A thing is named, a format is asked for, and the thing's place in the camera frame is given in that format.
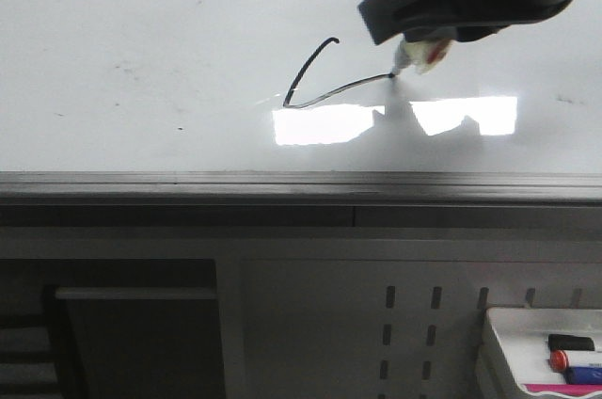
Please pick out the white whiteboard marker with tape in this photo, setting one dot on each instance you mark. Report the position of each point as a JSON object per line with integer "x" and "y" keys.
{"x": 423, "y": 56}

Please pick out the white plastic storage tray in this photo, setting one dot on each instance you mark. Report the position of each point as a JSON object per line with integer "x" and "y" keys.
{"x": 515, "y": 352}

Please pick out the white slotted pegboard panel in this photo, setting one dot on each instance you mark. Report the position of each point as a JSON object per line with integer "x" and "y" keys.
{"x": 382, "y": 329}

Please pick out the red-capped marker in tray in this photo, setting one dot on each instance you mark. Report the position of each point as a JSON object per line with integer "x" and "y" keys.
{"x": 561, "y": 360}

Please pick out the blue-capped marker in tray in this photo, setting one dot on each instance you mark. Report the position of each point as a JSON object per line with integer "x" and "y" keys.
{"x": 582, "y": 375}

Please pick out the pink item in tray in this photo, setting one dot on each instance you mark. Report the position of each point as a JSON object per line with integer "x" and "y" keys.
{"x": 565, "y": 389}

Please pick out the white whiteboard with grey frame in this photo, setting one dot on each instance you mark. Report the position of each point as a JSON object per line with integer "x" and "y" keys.
{"x": 277, "y": 109}

